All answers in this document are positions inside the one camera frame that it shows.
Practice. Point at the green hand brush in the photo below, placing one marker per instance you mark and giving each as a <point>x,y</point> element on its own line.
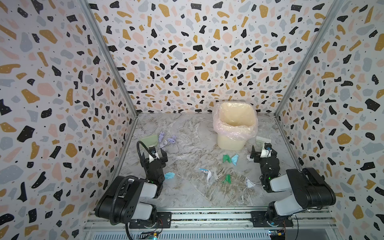
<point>260,141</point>

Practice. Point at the green plastic dustpan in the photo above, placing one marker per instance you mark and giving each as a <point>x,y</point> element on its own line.
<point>150,141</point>

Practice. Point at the cream trash bin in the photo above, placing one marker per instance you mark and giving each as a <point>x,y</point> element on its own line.
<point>232,132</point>

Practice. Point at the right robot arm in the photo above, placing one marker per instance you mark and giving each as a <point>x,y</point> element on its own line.
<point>309,190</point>

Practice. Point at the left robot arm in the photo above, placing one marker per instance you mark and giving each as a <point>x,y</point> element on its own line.
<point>121,203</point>

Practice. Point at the purple white paper scrap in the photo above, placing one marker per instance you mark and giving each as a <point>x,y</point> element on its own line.
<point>161,140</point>

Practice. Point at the teal paper scrap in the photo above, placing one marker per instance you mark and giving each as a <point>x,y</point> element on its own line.
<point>169,175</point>

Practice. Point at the white crumpled paper scrap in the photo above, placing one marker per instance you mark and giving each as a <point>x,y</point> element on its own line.
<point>249,183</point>

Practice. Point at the small green paper scrap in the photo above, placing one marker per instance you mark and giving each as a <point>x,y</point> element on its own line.
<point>227,179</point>

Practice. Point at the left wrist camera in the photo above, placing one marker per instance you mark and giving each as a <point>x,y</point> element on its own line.
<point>158,156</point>

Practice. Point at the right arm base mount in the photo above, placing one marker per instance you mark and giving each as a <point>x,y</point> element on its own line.
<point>264,219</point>

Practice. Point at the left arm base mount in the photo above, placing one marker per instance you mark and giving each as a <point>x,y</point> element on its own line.
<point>162,220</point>

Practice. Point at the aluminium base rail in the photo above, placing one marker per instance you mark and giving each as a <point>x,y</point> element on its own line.
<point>220,223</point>

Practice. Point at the left aluminium corner post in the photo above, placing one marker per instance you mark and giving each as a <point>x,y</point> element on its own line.
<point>106,53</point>

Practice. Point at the aluminium corner post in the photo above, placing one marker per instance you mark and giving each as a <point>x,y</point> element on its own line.
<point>106,53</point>
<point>331,14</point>

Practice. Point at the right aluminium corner post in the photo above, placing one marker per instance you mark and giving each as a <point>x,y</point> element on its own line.
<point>331,14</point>

